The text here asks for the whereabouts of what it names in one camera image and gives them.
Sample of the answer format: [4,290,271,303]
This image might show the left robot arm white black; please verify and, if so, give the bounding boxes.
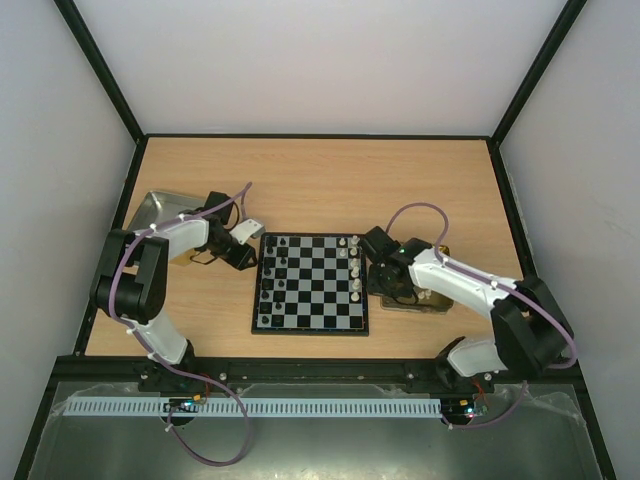
[90,183,264,390]

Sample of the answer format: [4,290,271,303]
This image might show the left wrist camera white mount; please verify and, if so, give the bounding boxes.
[229,218,265,245]

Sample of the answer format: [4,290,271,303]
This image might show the light blue slotted cable duct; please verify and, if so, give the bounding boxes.
[63,396,441,419]

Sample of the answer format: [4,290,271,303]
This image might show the black white chess board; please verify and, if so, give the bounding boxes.
[251,232,369,336]

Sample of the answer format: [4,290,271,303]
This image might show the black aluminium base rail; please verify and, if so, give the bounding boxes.
[51,353,581,396]

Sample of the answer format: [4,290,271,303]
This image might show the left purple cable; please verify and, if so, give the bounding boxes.
[110,181,252,463]

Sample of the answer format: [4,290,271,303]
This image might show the gold metal tin tray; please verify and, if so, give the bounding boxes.
[380,252,454,314]

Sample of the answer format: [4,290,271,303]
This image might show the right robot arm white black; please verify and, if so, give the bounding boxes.
[360,227,577,392]

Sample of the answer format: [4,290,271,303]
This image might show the silver metal tin tray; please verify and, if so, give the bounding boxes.
[122,188,207,266]

